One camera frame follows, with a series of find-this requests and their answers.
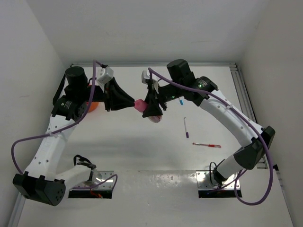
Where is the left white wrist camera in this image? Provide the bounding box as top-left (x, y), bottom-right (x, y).
top-left (97, 66), bottom-right (114, 87)

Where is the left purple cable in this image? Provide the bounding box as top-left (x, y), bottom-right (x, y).
top-left (11, 59), bottom-right (118, 190)

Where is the aluminium table rail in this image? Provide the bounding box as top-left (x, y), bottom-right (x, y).
top-left (231, 62), bottom-right (270, 169)
top-left (8, 193), bottom-right (26, 227)

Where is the orange round organizer container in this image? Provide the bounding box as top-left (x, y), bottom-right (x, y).
top-left (88, 102), bottom-right (99, 113)

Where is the white pen purple cap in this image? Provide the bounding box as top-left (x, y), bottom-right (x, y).
top-left (183, 117), bottom-right (189, 139)

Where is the pink glue stick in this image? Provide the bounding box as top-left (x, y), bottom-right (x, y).
top-left (134, 99), bottom-right (162, 123)

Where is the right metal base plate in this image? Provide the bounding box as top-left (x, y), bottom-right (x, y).
top-left (196, 170), bottom-right (241, 192)

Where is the right aluminium table rail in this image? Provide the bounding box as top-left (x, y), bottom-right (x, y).
top-left (231, 62), bottom-right (270, 169)

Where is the metal base plate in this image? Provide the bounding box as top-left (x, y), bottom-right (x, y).
top-left (196, 170), bottom-right (241, 192)
top-left (74, 170), bottom-right (116, 190)

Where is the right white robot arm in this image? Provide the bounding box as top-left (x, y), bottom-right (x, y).
top-left (141, 59), bottom-right (275, 185)

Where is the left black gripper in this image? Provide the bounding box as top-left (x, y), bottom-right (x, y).
top-left (79, 77), bottom-right (134, 112)

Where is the left aluminium table rail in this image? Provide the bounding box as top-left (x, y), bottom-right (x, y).
top-left (8, 193), bottom-right (26, 227)

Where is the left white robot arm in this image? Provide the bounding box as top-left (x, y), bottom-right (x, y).
top-left (13, 65), bottom-right (134, 206)

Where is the red gel pen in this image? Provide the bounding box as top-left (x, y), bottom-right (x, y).
top-left (192, 142), bottom-right (222, 148)

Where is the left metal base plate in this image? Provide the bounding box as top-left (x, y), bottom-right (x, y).
top-left (74, 170), bottom-right (116, 190)

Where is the white pen blue cap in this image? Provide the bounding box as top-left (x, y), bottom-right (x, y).
top-left (178, 98), bottom-right (184, 105)

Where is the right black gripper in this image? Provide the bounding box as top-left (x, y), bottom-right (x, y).
top-left (141, 81), bottom-right (183, 116)

